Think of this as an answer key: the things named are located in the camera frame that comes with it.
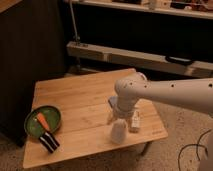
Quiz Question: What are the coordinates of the dark cabinet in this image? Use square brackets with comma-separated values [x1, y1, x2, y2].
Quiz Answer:
[0, 0, 65, 146]

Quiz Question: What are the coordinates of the black striped eraser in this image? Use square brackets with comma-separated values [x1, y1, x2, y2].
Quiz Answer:
[39, 132, 60, 153]

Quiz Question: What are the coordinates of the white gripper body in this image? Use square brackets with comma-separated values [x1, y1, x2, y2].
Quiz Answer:
[113, 98, 137, 118]

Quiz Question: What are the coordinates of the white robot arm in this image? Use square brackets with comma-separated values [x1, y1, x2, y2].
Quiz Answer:
[108, 72, 213, 144]

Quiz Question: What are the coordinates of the green bowl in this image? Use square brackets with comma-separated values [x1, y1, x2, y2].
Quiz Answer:
[24, 105, 61, 138]

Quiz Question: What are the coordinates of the black cable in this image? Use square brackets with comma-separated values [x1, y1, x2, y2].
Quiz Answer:
[177, 129, 213, 171]

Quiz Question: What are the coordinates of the blue sponge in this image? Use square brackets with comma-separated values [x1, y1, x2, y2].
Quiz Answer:
[108, 96, 117, 108]

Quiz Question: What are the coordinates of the white ceramic cup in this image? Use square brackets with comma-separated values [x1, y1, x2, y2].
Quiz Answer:
[110, 119, 127, 144]

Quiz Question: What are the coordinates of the metal pole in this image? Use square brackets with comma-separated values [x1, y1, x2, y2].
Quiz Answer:
[68, 0, 80, 45]

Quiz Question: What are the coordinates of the white plastic bottle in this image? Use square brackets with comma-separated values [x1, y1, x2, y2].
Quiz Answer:
[130, 110, 140, 133]

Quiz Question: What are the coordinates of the wooden table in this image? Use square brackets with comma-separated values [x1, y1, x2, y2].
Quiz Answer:
[22, 68, 169, 170]

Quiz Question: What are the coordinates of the orange carrot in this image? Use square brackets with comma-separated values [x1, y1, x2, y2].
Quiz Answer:
[36, 113, 50, 131]

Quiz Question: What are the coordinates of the long wooden beam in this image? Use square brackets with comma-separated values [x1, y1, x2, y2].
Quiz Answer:
[67, 41, 213, 78]

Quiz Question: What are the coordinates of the wooden shelf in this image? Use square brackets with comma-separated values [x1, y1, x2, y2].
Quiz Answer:
[63, 0, 213, 20]

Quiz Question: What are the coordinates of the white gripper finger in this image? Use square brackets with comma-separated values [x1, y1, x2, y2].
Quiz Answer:
[107, 112, 115, 125]

